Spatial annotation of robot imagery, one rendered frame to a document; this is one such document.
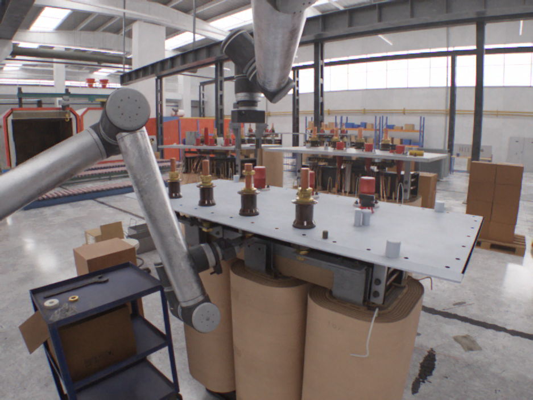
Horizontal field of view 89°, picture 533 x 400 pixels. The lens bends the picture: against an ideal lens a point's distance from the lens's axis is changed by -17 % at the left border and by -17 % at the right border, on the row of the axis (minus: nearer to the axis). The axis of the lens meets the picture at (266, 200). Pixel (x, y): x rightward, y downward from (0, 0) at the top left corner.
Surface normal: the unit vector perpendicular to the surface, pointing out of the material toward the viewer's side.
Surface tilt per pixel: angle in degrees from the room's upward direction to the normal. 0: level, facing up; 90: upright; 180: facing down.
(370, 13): 90
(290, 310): 90
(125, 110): 74
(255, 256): 90
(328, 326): 90
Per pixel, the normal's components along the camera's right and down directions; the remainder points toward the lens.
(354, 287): -0.65, 0.15
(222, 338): 0.22, 0.20
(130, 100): 0.56, -0.11
